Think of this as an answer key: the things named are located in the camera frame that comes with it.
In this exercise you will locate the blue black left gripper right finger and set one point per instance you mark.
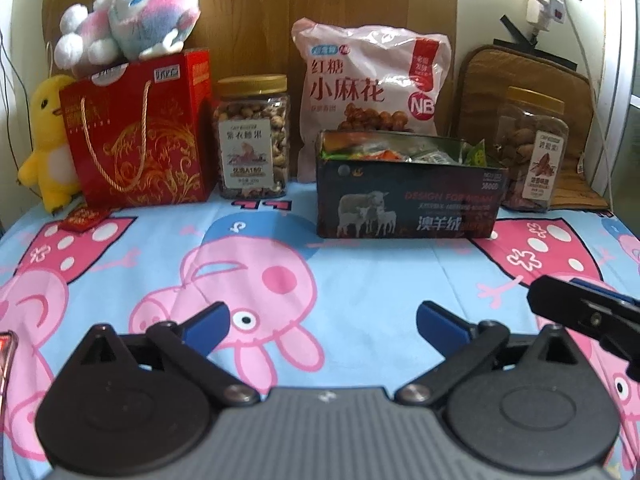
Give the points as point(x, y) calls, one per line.
point(468, 350)

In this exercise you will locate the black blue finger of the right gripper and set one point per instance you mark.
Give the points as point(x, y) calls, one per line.
point(610, 318)

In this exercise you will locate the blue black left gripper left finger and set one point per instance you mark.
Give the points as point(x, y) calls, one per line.
point(187, 346)

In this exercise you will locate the green snack packet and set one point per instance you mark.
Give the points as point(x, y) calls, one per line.
point(475, 156)

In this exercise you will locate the red orange snack packet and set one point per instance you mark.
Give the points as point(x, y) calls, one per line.
point(387, 156)

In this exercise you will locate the small red envelope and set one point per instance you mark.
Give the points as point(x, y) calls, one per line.
point(83, 219)

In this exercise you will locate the black sheep print box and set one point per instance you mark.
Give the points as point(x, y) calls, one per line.
point(433, 194)

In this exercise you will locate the nut jar with red label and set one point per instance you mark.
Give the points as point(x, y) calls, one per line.
point(530, 141)

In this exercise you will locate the red gold gift bag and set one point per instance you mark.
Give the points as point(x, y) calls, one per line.
point(141, 133)

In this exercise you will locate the yellow duck plush toy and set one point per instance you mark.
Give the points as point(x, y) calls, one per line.
point(50, 166)

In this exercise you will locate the nut jar with white label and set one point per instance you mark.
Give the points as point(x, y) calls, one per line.
point(252, 125)

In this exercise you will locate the pink twisted dough snack bag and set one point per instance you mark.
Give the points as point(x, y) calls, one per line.
point(373, 77)

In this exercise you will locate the pink white plush toy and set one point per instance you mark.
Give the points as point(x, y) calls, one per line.
point(114, 31)

